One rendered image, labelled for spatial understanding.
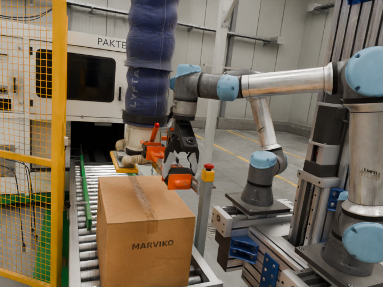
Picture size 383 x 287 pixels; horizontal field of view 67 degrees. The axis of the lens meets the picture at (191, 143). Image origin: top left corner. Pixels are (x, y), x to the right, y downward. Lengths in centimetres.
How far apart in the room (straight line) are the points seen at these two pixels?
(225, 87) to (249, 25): 1106
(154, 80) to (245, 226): 79
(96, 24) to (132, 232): 902
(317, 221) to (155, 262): 73
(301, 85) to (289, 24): 1208
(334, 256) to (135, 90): 103
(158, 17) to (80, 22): 865
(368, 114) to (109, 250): 108
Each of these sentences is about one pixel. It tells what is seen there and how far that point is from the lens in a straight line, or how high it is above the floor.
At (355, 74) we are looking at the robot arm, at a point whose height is 161.
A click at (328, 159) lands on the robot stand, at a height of 132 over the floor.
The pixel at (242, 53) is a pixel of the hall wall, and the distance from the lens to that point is 1165.
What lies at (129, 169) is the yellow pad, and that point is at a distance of 136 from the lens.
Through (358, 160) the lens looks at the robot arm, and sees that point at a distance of 84.
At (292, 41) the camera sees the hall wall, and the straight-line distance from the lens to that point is 1305.
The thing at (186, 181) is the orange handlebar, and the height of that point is 125.
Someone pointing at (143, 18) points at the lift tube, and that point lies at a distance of 139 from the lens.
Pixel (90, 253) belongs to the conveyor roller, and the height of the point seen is 55.
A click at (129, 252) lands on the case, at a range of 138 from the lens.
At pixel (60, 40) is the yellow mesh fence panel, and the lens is 183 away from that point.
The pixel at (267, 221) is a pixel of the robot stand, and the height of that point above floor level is 96.
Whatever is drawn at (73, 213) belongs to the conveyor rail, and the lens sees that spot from 220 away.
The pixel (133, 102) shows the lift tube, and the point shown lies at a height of 144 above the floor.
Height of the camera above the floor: 154
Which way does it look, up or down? 11 degrees down
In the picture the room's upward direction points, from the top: 6 degrees clockwise
